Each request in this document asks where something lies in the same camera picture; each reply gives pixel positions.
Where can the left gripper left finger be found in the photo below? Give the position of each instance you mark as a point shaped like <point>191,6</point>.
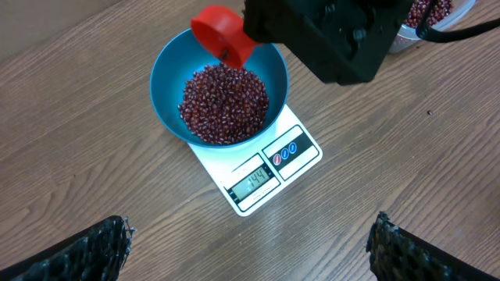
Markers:
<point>96,253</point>

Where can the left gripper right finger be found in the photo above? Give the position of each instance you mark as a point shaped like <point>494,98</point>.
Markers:
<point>398,255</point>

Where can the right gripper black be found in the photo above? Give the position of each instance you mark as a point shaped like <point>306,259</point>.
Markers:
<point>340,41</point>

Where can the red scoop blue handle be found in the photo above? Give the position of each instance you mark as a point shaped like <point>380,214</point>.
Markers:
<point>219,31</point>

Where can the red beans in bowl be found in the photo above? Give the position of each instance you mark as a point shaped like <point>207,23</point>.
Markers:
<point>224,105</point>

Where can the blue bowl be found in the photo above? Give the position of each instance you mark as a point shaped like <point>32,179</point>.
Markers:
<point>183,56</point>

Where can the white digital kitchen scale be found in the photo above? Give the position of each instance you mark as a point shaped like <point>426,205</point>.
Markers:
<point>250,174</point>

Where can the red beans in container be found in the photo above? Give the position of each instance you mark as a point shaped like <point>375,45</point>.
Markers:
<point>442,9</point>

